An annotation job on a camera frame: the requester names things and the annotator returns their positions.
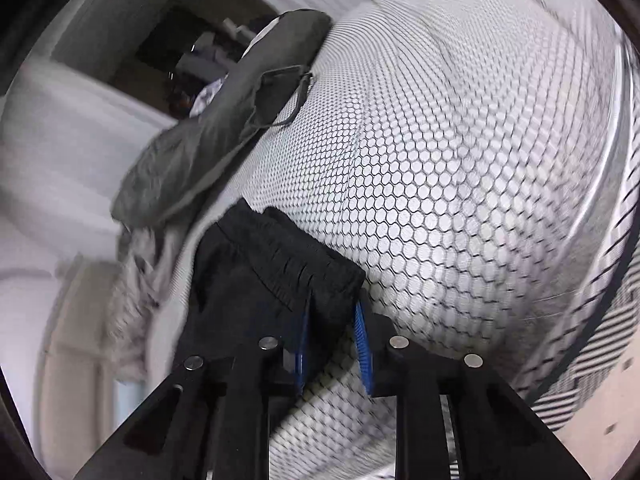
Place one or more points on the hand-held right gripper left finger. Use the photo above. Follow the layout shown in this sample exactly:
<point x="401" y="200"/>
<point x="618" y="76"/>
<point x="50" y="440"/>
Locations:
<point x="301" y="350"/>

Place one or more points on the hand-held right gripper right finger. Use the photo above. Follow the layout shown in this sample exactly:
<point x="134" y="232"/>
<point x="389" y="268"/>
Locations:
<point x="362" y="345"/>

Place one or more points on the black pants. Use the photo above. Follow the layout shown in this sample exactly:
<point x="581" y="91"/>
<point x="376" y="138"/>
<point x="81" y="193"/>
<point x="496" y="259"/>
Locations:
<point x="250" y="285"/>

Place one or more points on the light grey crumpled cloth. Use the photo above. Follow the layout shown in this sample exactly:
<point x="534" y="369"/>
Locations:
<point x="135" y="310"/>

